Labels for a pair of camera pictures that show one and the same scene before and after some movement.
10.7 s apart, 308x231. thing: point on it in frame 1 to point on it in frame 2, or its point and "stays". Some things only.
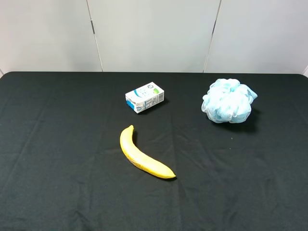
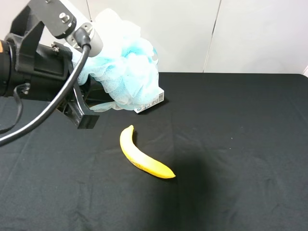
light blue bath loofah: [228, 100] to [125, 70]
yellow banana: [141, 159] stays
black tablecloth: [62, 167] stays
